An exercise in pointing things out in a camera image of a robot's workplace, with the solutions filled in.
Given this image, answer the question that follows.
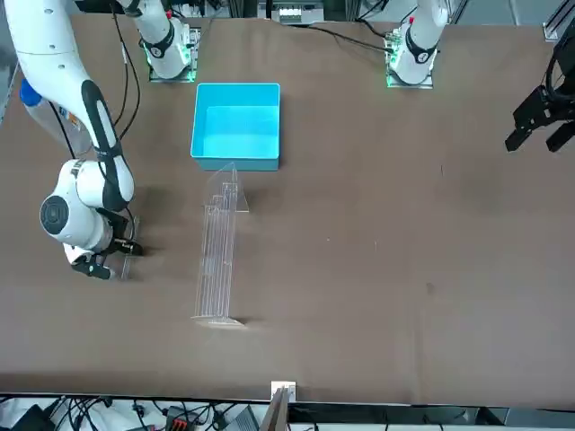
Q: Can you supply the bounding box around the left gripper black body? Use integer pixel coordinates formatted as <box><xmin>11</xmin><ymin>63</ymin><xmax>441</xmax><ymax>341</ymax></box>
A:
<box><xmin>536</xmin><ymin>33</ymin><xmax>575</xmax><ymax>125</ymax></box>

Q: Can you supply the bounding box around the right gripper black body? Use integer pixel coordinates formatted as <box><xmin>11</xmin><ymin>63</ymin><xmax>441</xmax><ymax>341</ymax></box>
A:
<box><xmin>96</xmin><ymin>207</ymin><xmax>137</xmax><ymax>247</ymax></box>

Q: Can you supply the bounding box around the clear acrylic tiered rack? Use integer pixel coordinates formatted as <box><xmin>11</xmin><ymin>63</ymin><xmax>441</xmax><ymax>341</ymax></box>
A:
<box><xmin>190</xmin><ymin>162</ymin><xmax>252</xmax><ymax>331</ymax></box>

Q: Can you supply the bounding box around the aluminium corner profile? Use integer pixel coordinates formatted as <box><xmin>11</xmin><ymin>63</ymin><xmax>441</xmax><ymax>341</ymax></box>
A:
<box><xmin>542</xmin><ymin>7</ymin><xmax>575</xmax><ymax>42</ymax></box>

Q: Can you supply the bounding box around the clear bottle with blue cap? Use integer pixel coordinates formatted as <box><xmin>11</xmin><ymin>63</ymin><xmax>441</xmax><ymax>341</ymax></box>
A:
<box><xmin>19</xmin><ymin>78</ymin><xmax>96</xmax><ymax>154</ymax></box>

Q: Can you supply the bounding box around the turquoise plastic bin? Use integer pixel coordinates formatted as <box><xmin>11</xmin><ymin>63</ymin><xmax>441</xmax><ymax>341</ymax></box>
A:
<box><xmin>190</xmin><ymin>82</ymin><xmax>282</xmax><ymax>172</ymax></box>

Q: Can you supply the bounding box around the orange and black connector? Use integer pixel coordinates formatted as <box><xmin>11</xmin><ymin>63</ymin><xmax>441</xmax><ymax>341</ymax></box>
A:
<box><xmin>164</xmin><ymin>405</ymin><xmax>190</xmax><ymax>428</ymax></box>

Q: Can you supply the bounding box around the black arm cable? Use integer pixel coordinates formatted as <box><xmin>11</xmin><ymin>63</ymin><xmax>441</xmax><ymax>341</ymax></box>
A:
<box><xmin>110</xmin><ymin>8</ymin><xmax>143</xmax><ymax>141</ymax></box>

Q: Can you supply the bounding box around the black cable on table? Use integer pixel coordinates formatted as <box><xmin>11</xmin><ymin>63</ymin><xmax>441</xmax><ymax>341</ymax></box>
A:
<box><xmin>280</xmin><ymin>20</ymin><xmax>394</xmax><ymax>53</ymax></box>

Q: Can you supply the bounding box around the aluminium frame post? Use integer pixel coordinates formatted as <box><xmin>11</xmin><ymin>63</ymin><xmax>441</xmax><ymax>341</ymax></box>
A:
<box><xmin>263</xmin><ymin>380</ymin><xmax>298</xmax><ymax>431</ymax></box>

